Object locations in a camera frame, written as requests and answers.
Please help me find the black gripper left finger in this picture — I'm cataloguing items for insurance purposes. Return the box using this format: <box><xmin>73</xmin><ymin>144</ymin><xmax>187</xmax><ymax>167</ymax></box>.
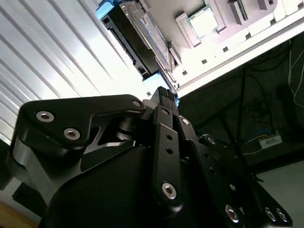
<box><xmin>10</xmin><ymin>86</ymin><xmax>184</xmax><ymax>211</ymax></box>

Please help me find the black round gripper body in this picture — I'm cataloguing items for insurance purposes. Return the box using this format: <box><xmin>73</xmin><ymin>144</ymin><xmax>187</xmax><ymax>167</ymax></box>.
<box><xmin>46</xmin><ymin>142</ymin><xmax>230</xmax><ymax>228</ymax></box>

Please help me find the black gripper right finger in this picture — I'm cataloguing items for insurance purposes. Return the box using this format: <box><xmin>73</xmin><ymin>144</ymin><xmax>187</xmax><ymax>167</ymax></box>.
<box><xmin>167</xmin><ymin>89</ymin><xmax>295</xmax><ymax>228</ymax></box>

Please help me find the hard disk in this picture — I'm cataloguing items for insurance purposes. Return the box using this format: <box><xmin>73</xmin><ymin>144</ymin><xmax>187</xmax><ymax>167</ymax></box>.
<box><xmin>95</xmin><ymin>0</ymin><xmax>181</xmax><ymax>106</ymax></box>

